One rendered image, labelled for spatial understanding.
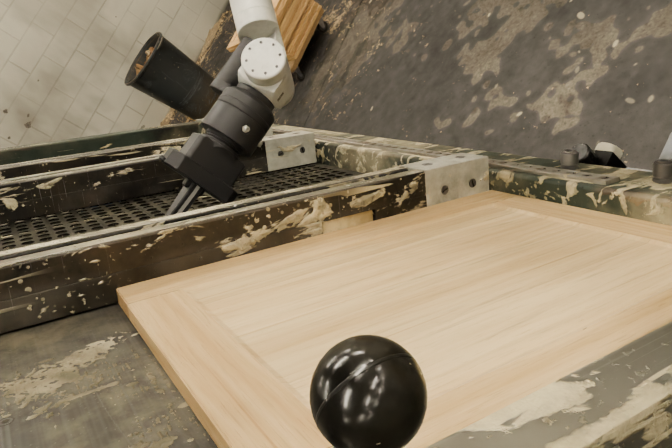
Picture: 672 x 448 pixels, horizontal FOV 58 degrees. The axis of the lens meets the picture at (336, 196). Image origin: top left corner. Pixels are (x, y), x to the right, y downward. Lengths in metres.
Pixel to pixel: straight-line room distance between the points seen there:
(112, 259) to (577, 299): 0.47
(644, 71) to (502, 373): 1.84
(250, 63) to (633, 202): 0.54
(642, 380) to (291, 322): 0.29
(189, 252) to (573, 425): 0.48
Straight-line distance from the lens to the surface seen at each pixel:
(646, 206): 0.81
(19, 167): 1.45
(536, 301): 0.57
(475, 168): 0.93
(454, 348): 0.49
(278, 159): 1.35
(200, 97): 5.12
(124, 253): 0.70
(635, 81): 2.22
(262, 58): 0.89
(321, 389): 0.19
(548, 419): 0.37
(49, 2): 6.07
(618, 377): 0.42
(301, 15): 4.01
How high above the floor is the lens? 1.55
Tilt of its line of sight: 32 degrees down
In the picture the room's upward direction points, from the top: 57 degrees counter-clockwise
